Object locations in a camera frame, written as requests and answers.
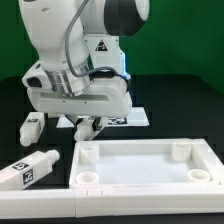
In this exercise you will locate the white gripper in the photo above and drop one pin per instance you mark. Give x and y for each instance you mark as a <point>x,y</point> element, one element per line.
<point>105,97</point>

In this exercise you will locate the white desk top tray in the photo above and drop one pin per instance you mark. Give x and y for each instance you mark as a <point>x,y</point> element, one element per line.
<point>145,162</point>

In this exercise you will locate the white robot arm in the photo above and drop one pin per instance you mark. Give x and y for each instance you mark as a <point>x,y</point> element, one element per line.
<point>80,72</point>

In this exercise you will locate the white paper marker sheet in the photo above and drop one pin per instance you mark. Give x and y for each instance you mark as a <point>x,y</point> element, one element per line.
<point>136,118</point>

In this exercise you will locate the white L-shaped fence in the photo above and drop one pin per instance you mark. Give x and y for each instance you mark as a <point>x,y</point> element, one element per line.
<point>58,203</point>

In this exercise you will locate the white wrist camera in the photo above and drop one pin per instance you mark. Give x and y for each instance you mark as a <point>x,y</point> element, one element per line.
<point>36,77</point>

